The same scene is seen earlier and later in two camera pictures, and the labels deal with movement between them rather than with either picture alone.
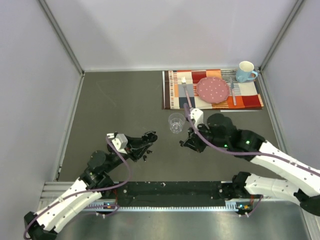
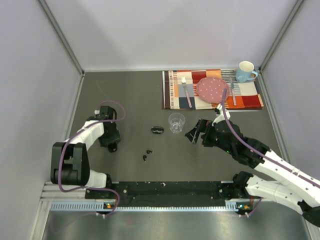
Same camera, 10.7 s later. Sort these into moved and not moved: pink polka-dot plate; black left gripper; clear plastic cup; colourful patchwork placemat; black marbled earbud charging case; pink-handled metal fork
Moved: black marbled earbud charging case; black left gripper
Not moved: colourful patchwork placemat; pink-handled metal fork; pink polka-dot plate; clear plastic cup
